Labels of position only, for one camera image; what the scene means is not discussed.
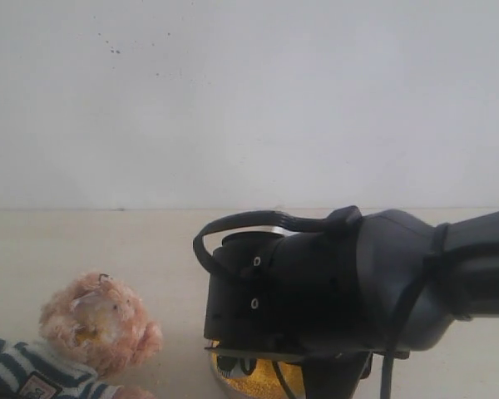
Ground pink plush teddy bear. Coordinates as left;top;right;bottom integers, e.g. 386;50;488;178
0;273;162;398

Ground black ribbon cable loop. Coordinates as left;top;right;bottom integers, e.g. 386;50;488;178
192;204;363;278

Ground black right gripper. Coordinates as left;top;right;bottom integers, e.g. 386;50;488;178
204;233;366;377

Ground steel bowl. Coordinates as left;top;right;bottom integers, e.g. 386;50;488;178
209;352;256;399

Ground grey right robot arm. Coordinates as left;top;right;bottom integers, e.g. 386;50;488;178
193;206;499;362

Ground black thin cable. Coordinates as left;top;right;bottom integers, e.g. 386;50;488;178
378;249;442;399

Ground yellow millet grains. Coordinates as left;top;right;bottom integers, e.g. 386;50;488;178
214;357;307;399

